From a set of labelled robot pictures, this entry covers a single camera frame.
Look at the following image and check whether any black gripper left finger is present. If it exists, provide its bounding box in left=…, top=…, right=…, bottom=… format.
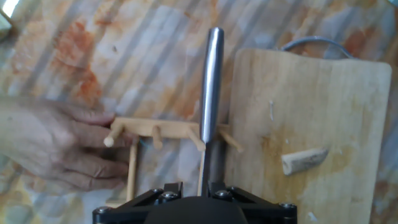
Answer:
left=92, top=182, right=184, bottom=224

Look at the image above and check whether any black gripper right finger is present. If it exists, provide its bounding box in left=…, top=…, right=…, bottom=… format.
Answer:
left=208, top=182, right=298, bottom=224

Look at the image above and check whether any wooden peg rack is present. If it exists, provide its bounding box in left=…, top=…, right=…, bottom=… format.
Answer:
left=103, top=116, right=244, bottom=208

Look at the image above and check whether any steel handled cleaver knife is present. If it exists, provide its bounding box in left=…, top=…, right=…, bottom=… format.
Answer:
left=197, top=27, right=225, bottom=197

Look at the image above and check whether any lotus root piece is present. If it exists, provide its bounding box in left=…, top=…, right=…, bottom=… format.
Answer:
left=281, top=147, right=330, bottom=176

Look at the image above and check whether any bare person hand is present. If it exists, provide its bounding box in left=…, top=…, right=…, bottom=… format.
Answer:
left=0, top=95, right=139, bottom=194

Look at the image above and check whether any wooden cutting board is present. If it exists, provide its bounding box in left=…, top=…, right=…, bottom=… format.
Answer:
left=224, top=35, right=393, bottom=224

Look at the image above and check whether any orange marble pattern mat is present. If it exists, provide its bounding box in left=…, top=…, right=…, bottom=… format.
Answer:
left=0, top=0, right=398, bottom=224

